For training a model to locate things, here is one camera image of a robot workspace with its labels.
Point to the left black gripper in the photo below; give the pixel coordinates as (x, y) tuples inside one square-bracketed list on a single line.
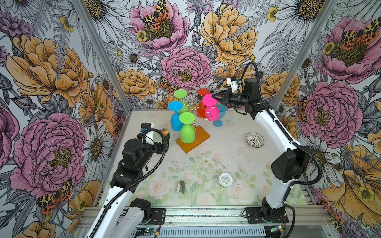
[(159, 149)]

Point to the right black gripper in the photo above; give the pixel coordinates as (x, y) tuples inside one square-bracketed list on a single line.
[(225, 99)]

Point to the light blue wine glass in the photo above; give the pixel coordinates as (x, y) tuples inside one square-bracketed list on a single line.
[(222, 111)]

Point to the magenta wine glass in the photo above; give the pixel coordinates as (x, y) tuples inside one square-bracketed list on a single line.
[(211, 108)]

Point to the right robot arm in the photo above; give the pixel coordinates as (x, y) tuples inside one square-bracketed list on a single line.
[(295, 164)]

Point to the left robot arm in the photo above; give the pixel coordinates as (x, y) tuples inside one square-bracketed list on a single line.
[(119, 216)]

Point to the red wine glass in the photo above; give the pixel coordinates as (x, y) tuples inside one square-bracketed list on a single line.
[(200, 111)]

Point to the front green wine glass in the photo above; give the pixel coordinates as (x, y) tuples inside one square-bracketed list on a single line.
[(187, 133)]

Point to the green wine glass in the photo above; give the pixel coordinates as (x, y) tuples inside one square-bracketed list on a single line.
[(187, 133), (180, 94)]

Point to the back green wine glass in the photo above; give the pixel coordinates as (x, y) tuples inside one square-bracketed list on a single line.
[(180, 94)]

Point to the orange wooden rack base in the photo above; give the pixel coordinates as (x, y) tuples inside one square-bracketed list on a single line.
[(200, 136)]

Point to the cyan wine glass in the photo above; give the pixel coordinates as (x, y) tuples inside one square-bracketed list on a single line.
[(175, 107)]

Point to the clear dish with candies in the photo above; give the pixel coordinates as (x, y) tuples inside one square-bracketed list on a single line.
[(165, 132)]

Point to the small grey key fob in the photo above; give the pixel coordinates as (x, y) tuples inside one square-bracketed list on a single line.
[(180, 187)]

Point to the white mesh sink strainer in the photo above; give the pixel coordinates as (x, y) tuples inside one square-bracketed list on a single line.
[(255, 140)]

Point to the white round jar lid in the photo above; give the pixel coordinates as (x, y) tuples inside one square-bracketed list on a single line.
[(225, 179)]

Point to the gold wire glass rack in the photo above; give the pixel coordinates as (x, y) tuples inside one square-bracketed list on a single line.
[(193, 111)]

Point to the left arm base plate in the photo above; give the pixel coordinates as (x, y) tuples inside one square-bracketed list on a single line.
[(154, 216)]

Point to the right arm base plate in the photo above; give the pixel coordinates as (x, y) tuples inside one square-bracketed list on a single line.
[(265, 215)]

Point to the aluminium front rail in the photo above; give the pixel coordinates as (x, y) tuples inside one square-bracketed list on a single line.
[(312, 221)]

